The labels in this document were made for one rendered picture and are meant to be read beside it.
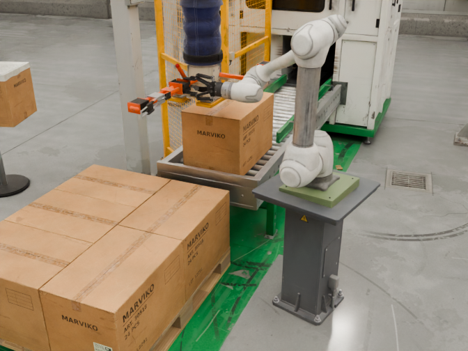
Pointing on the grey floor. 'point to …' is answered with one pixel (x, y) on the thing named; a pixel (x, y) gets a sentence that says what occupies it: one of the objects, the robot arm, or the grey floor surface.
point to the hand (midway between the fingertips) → (189, 86)
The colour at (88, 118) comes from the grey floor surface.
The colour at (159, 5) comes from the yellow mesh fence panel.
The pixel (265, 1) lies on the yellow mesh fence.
